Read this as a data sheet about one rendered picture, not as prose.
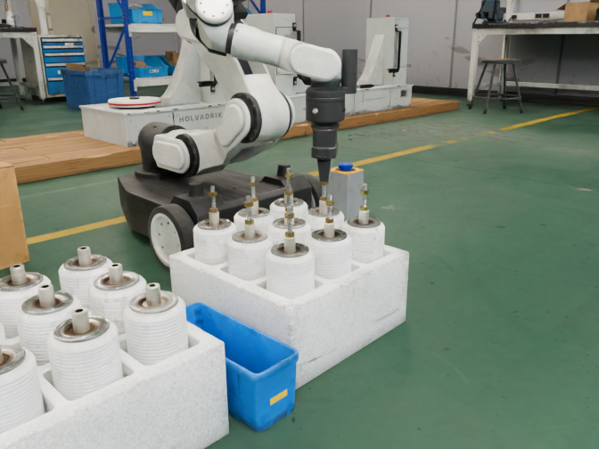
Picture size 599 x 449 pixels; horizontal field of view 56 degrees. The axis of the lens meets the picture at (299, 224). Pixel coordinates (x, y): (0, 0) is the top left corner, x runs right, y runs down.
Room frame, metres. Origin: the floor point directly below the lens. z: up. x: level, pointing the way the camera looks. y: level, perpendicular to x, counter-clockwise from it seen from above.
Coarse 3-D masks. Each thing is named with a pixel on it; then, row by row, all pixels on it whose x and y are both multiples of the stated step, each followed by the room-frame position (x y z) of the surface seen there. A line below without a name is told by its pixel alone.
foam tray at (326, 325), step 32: (192, 256) 1.20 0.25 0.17; (384, 256) 1.21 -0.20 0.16; (192, 288) 1.13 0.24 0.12; (224, 288) 1.05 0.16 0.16; (256, 288) 1.00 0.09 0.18; (320, 288) 1.00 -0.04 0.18; (352, 288) 1.04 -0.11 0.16; (384, 288) 1.13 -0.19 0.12; (256, 320) 0.98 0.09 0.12; (288, 320) 0.92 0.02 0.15; (320, 320) 0.97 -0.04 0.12; (352, 320) 1.05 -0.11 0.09; (384, 320) 1.13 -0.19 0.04; (320, 352) 0.97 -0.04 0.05; (352, 352) 1.05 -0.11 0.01
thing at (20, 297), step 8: (48, 280) 0.90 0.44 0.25; (32, 288) 0.86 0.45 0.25; (0, 296) 0.84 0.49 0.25; (8, 296) 0.84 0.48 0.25; (16, 296) 0.84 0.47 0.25; (24, 296) 0.84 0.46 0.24; (32, 296) 0.85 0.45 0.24; (0, 304) 0.84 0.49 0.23; (8, 304) 0.83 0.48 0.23; (16, 304) 0.84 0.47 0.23; (0, 312) 0.84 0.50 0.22; (8, 312) 0.83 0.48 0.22; (0, 320) 0.84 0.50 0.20; (8, 320) 0.83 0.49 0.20; (8, 328) 0.83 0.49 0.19; (16, 328) 0.83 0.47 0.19; (8, 336) 0.83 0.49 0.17; (16, 336) 0.83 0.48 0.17
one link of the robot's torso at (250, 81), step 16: (176, 16) 1.77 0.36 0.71; (192, 32) 1.71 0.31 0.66; (208, 64) 1.70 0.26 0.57; (224, 64) 1.67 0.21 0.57; (240, 64) 1.71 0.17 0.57; (256, 64) 1.71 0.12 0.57; (224, 80) 1.67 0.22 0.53; (240, 80) 1.62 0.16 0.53; (256, 80) 1.63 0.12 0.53; (224, 96) 1.67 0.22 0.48; (240, 96) 1.60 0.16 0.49; (256, 96) 1.58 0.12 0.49; (272, 96) 1.61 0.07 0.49; (256, 112) 1.55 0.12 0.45; (272, 112) 1.58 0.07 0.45; (288, 112) 1.62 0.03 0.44; (256, 128) 1.55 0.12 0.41; (272, 128) 1.58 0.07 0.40; (288, 128) 1.63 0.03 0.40
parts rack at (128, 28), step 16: (96, 0) 6.34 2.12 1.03; (128, 16) 5.95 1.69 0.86; (112, 32) 6.43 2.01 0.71; (128, 32) 5.94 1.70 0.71; (144, 32) 6.70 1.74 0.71; (160, 32) 6.84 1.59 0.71; (176, 32) 6.99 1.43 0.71; (128, 48) 5.93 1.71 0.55; (128, 64) 5.94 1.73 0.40; (128, 80) 6.52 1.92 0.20; (144, 80) 6.03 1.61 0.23; (160, 80) 6.16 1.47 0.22
